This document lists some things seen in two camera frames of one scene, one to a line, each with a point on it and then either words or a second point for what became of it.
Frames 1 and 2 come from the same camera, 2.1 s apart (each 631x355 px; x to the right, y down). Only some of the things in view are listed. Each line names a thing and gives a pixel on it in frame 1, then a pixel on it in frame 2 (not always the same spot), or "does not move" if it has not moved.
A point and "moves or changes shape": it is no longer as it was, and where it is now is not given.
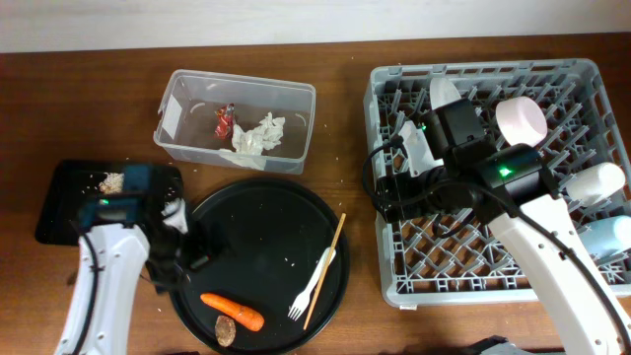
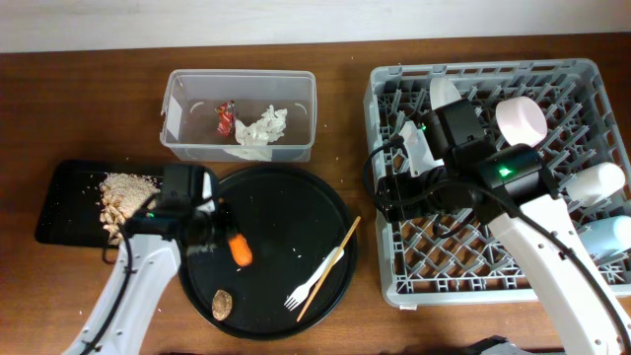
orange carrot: x=245 y=317 → x=241 y=250
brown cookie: x=225 y=330 → x=222 y=304
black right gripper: x=394 y=190 does not move
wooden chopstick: x=324 y=270 moves or changes shape
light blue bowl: x=606 y=236 does not move
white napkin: x=265 y=135 moves or changes shape
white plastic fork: x=302 y=302 moves or changes shape
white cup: x=596 y=184 does not move
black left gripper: x=200 y=245 → x=226 y=215
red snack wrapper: x=224 y=128 does not move
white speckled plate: x=442 y=92 does not move
